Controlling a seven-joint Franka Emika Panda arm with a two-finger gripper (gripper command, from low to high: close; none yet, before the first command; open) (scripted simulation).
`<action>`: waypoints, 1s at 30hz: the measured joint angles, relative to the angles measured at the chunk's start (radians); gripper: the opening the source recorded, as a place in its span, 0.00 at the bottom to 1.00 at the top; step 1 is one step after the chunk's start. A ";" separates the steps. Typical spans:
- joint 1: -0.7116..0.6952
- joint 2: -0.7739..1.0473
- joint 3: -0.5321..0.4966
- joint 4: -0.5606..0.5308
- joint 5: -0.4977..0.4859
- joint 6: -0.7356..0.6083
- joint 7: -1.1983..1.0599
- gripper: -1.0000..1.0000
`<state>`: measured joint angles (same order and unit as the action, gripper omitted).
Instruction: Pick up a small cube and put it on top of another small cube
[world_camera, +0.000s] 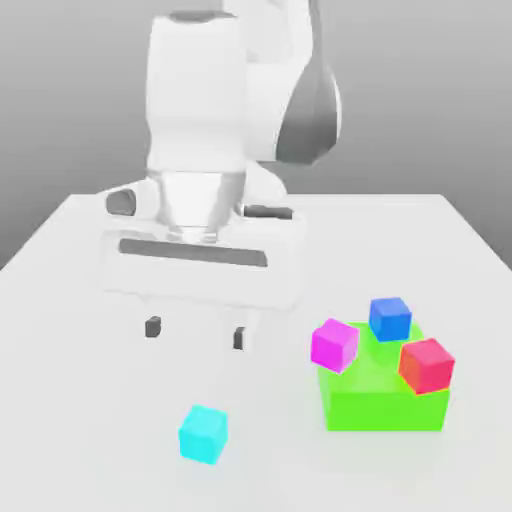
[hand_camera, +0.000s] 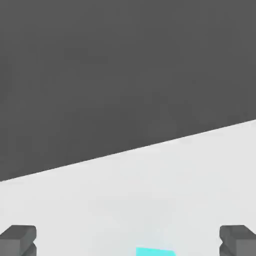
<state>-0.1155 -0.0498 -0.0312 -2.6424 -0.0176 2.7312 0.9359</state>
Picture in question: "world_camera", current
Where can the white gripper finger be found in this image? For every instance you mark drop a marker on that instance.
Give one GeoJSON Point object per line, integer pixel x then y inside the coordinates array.
{"type": "Point", "coordinates": [154, 320]}
{"type": "Point", "coordinates": [240, 330]}

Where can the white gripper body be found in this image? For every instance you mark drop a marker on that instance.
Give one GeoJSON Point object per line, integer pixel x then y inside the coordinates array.
{"type": "Point", "coordinates": [192, 276]}

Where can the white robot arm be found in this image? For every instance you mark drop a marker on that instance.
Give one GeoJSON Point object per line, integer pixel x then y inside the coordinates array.
{"type": "Point", "coordinates": [196, 100]}

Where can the small magenta cube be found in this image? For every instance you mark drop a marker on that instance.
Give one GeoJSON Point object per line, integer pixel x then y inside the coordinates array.
{"type": "Point", "coordinates": [334, 345]}

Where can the small cyan cube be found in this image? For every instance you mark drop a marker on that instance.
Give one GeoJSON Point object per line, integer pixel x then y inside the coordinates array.
{"type": "Point", "coordinates": [203, 434]}

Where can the small blue cube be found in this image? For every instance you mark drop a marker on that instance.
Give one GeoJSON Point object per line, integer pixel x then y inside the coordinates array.
{"type": "Point", "coordinates": [390, 319]}

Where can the small red cube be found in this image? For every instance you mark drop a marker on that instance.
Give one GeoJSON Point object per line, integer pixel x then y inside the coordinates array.
{"type": "Point", "coordinates": [426, 366]}

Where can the large green box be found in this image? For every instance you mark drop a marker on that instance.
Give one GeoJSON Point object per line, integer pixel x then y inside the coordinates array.
{"type": "Point", "coordinates": [384, 404]}

